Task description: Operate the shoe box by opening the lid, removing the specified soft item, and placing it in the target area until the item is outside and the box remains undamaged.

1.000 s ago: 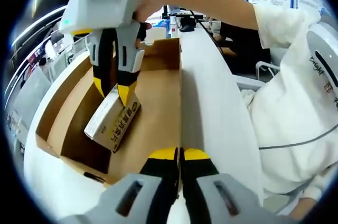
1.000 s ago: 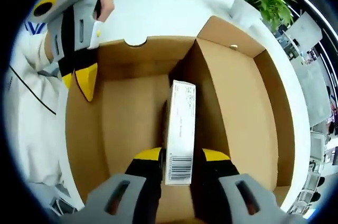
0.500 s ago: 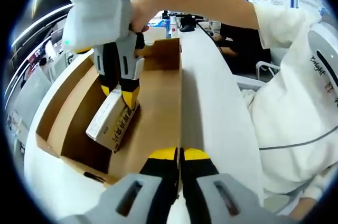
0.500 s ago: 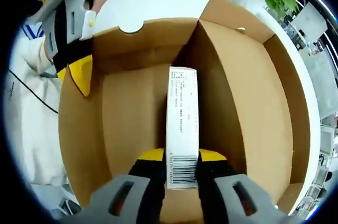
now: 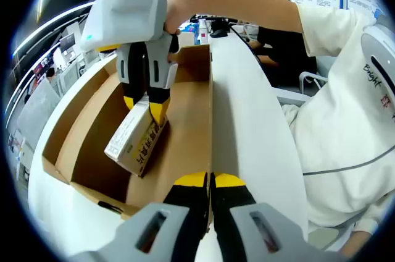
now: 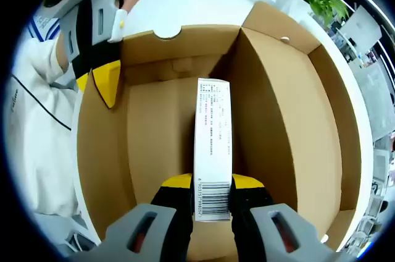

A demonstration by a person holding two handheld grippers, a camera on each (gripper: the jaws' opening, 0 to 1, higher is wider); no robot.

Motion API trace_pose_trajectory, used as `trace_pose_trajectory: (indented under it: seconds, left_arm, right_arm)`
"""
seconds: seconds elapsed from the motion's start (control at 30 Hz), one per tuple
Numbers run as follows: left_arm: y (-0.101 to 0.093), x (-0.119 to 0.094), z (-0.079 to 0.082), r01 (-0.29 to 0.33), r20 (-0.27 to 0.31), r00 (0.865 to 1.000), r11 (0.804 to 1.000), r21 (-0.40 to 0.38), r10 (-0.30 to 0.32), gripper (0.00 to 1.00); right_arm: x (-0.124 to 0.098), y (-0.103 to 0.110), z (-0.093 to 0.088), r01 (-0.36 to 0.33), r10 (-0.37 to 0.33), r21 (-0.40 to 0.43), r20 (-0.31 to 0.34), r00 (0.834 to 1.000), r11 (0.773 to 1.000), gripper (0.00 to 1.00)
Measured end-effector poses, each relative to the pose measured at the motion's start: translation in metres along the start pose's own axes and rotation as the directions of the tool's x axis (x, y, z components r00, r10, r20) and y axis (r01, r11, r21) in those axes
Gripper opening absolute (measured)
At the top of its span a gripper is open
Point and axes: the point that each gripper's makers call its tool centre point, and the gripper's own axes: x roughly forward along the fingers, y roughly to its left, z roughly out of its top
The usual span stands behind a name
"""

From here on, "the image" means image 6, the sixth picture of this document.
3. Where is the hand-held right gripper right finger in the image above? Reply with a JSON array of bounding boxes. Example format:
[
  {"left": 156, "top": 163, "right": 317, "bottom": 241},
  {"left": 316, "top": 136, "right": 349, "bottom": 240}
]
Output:
[{"left": 231, "top": 174, "right": 346, "bottom": 262}]

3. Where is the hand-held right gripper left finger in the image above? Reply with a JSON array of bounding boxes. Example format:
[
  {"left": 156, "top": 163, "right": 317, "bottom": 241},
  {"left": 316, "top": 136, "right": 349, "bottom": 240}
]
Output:
[{"left": 69, "top": 172, "right": 194, "bottom": 262}]

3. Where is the white carton box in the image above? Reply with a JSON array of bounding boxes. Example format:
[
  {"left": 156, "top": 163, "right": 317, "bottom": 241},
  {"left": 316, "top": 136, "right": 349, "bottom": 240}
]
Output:
[{"left": 193, "top": 77, "right": 233, "bottom": 222}]

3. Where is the brown cardboard shoe box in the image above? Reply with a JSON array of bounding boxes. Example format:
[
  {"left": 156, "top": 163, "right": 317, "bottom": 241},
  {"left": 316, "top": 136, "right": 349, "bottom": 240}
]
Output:
[{"left": 76, "top": 1, "right": 362, "bottom": 262}]

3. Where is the person in white shirt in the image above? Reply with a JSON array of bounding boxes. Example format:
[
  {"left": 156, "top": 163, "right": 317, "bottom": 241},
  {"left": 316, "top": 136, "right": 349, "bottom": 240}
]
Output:
[{"left": 7, "top": 38, "right": 93, "bottom": 222}]

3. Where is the row of white office chairs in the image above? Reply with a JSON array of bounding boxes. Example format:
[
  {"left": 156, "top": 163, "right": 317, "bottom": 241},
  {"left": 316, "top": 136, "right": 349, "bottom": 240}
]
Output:
[{"left": 354, "top": 147, "right": 395, "bottom": 244}]

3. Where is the black device cable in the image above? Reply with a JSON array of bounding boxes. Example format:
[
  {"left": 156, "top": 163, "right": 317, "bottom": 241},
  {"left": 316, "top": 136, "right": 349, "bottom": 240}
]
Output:
[{"left": 12, "top": 73, "right": 72, "bottom": 130}]

